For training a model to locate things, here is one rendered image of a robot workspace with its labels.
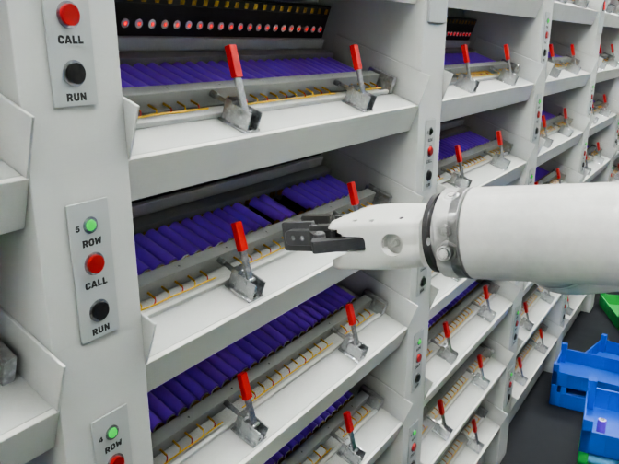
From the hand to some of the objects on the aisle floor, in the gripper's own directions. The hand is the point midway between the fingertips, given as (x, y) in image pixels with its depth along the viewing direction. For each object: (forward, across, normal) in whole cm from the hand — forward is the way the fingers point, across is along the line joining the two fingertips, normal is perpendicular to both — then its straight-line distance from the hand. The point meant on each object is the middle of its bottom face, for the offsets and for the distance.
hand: (309, 232), depth 68 cm
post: (+34, -48, +101) cm, 116 cm away
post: (+34, +22, +101) cm, 109 cm away
